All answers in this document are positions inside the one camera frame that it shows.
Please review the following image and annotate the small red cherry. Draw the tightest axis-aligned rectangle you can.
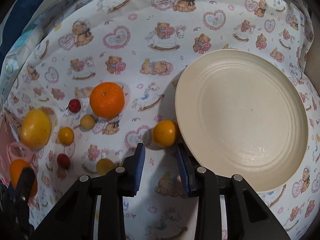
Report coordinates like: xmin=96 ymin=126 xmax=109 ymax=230
xmin=67 ymin=99 xmax=81 ymax=113

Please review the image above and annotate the large orange mandarin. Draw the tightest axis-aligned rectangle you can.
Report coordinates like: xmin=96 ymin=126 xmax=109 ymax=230
xmin=89 ymin=82 xmax=125 ymax=119

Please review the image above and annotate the striped blue white towel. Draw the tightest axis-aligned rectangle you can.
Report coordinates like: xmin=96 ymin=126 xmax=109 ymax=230
xmin=0 ymin=0 xmax=75 ymax=46

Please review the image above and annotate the pink plastic bag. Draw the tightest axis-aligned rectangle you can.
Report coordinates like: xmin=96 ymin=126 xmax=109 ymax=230
xmin=0 ymin=115 xmax=33 ymax=185

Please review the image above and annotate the small tan round fruit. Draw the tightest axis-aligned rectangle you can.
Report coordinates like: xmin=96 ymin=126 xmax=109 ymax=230
xmin=80 ymin=114 xmax=95 ymax=130

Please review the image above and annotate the white wet wipes pack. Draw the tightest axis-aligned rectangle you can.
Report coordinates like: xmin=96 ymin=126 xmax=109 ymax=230
xmin=1 ymin=24 xmax=44 ymax=88

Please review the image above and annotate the teddy bear print cloth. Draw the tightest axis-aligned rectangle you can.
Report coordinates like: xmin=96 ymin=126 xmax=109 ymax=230
xmin=1 ymin=0 xmax=319 ymax=239

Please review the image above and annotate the red cherry tomato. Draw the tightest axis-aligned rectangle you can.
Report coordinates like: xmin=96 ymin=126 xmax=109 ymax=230
xmin=57 ymin=153 xmax=71 ymax=170

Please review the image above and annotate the small yellow orange fruit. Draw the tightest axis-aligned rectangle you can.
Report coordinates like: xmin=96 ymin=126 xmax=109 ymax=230
xmin=58 ymin=127 xmax=74 ymax=146

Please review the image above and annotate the yellow apple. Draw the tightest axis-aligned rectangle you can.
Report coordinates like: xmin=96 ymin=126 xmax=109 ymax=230
xmin=20 ymin=109 xmax=52 ymax=149

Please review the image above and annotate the cream round plate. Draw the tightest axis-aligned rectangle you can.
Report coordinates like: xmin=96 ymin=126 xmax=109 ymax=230
xmin=175 ymin=49 xmax=309 ymax=192

